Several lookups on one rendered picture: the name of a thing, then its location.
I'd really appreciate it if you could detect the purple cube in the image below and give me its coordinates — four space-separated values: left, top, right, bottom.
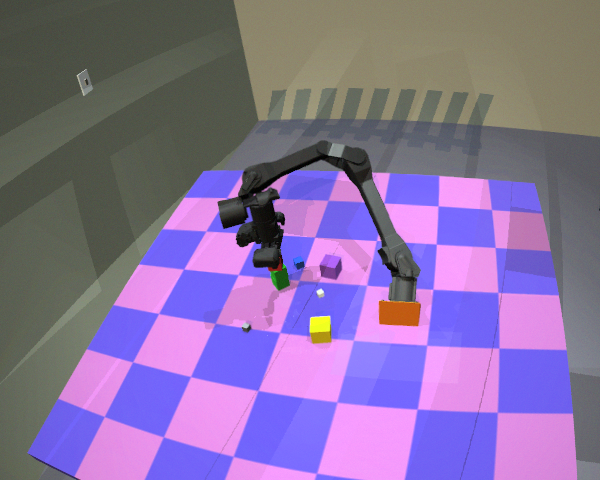
319 254 343 280

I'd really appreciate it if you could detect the yellow block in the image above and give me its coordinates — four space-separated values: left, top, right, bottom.
310 316 332 344

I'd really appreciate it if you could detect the small blue cube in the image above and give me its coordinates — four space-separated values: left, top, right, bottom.
293 256 305 270

